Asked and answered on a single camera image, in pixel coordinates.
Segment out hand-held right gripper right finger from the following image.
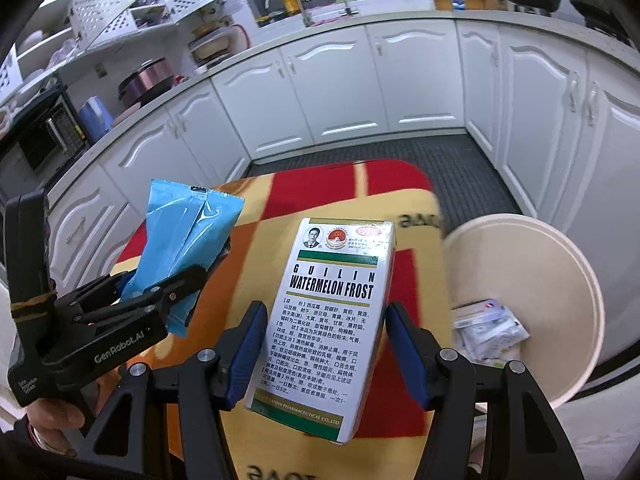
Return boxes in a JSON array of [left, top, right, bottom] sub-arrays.
[[387, 301, 586, 480]]

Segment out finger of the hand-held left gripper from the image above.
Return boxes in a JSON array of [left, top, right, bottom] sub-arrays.
[[52, 274, 132, 318], [80, 265, 208, 333]]

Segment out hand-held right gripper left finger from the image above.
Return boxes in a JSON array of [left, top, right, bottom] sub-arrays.
[[75, 300, 270, 480]]

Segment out blue foil packet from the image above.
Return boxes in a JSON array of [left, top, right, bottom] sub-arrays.
[[120, 179, 246, 336]]

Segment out white green medicine box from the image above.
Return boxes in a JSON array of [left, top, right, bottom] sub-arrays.
[[243, 217, 397, 445]]

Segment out white plastic pouch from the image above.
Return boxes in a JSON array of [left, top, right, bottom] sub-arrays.
[[460, 310, 531, 366]]

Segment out cream plastic bin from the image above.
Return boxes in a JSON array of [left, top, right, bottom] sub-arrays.
[[442, 216, 607, 408]]

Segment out person's left hand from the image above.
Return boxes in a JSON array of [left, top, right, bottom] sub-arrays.
[[25, 400, 87, 456]]

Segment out black countertop oven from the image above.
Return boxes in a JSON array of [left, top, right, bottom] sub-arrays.
[[0, 87, 90, 181]]

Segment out blue kettle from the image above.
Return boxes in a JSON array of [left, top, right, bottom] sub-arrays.
[[77, 97, 112, 143]]

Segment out red yellow printed blanket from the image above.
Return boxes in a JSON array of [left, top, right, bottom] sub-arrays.
[[82, 159, 458, 480]]

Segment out dark floor mat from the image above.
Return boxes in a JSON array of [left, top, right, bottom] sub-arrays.
[[245, 132, 521, 221]]

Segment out pink metal pot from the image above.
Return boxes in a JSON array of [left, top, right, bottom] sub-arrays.
[[117, 58, 176, 108]]

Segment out stack of beige pots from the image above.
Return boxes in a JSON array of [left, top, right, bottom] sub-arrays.
[[189, 22, 236, 66]]

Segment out white kitchen cabinets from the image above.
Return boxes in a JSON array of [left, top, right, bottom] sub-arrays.
[[0, 15, 640, 361]]

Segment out white perforated dish rack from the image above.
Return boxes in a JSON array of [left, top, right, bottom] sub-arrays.
[[0, 0, 226, 106]]

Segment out dark wok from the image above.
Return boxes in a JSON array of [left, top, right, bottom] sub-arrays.
[[567, 0, 633, 43]]

